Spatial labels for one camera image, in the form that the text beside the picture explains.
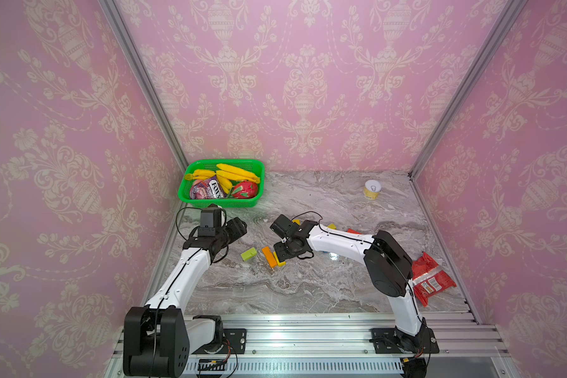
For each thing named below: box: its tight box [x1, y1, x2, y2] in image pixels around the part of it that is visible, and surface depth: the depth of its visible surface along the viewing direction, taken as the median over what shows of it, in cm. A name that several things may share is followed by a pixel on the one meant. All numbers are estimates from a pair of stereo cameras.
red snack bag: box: [411, 251, 457, 308], surface depth 85 cm
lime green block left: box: [240, 247, 258, 262], surface depth 94 cm
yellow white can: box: [363, 179, 382, 200], surface depth 111 cm
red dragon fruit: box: [230, 180, 258, 200], surface depth 107 cm
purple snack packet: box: [189, 175, 228, 201], surface depth 108 cm
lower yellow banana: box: [215, 174, 234, 195], surface depth 112 cm
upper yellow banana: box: [215, 163, 261, 184], surface depth 114 cm
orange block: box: [261, 245, 278, 269], surface depth 94 cm
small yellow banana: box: [183, 169, 217, 181], surface depth 112 cm
